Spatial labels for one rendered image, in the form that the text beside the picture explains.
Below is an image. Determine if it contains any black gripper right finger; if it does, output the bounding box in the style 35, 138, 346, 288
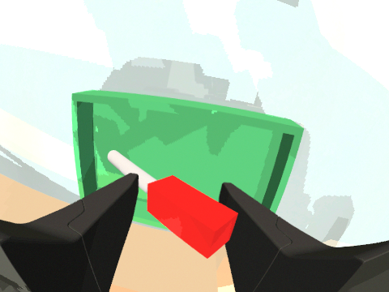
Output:
220, 182, 389, 292

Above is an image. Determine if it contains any tan wooden ramp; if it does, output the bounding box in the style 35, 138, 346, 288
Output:
0, 174, 236, 292

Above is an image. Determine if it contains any red-headed pin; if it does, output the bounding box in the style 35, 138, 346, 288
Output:
107, 150, 239, 259

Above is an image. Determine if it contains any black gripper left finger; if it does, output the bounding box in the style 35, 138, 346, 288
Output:
0, 173, 139, 292

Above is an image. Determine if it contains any green tray floor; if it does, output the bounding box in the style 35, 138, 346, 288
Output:
93, 103, 283, 204

